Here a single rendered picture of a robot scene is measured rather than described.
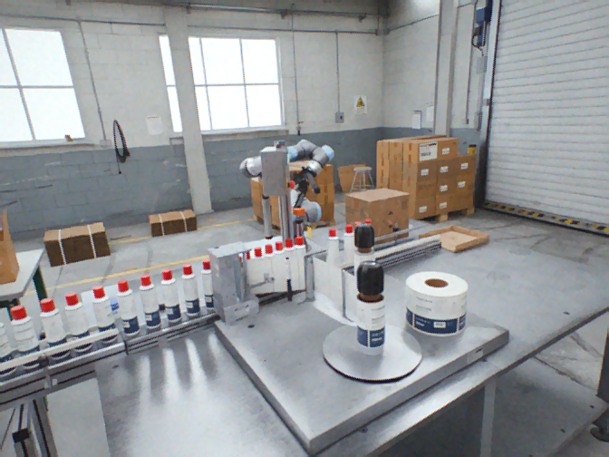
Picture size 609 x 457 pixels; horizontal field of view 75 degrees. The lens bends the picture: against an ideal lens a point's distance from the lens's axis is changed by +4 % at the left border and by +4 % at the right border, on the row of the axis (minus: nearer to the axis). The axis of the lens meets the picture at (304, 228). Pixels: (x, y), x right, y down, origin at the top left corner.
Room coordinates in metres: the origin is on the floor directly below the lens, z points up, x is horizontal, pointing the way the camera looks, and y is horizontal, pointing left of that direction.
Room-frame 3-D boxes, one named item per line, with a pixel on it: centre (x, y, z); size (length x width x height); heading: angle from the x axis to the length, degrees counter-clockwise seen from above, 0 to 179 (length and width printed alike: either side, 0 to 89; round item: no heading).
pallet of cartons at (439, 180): (5.64, -1.79, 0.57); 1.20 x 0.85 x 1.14; 117
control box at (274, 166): (1.70, 0.11, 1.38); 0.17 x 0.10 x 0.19; 176
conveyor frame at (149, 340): (1.68, -0.03, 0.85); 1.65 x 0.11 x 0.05; 121
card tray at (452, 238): (2.20, -0.88, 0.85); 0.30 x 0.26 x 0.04; 121
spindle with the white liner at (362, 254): (1.48, -0.24, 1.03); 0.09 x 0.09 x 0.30
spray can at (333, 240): (1.74, -0.13, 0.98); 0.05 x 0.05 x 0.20
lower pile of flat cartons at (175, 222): (5.71, 1.98, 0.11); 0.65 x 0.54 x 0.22; 112
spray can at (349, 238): (1.78, -0.21, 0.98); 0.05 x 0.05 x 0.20
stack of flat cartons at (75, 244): (4.76, 2.86, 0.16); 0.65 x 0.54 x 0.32; 119
